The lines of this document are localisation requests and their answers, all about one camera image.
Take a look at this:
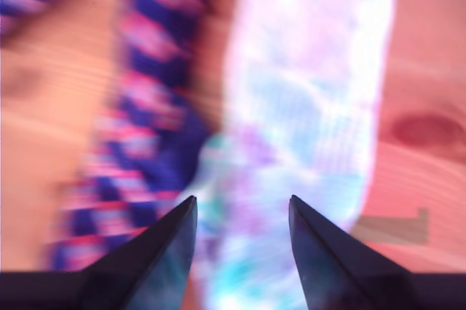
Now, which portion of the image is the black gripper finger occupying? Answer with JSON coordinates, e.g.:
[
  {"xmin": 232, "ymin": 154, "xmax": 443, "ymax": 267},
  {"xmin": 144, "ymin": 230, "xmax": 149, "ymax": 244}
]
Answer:
[
  {"xmin": 290, "ymin": 194, "xmax": 415, "ymax": 310},
  {"xmin": 84, "ymin": 195, "xmax": 199, "ymax": 310}
]

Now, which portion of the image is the tie-dye crew sock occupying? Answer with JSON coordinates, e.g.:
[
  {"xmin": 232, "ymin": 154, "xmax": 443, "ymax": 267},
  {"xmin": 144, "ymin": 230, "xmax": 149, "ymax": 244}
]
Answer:
[{"xmin": 198, "ymin": 0, "xmax": 401, "ymax": 310}]

